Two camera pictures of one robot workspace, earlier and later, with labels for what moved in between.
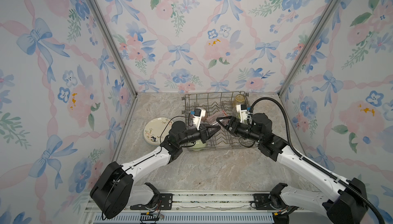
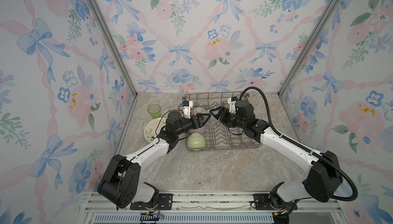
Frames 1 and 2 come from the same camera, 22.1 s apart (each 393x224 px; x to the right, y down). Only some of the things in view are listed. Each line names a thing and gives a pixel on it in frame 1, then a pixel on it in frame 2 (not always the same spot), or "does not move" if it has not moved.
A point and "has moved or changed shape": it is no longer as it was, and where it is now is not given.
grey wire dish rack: x=217 y=104 does not move
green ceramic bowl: x=199 y=146 does not move
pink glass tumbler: x=212 y=119 has moved or changed shape
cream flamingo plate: x=156 y=129 does not move
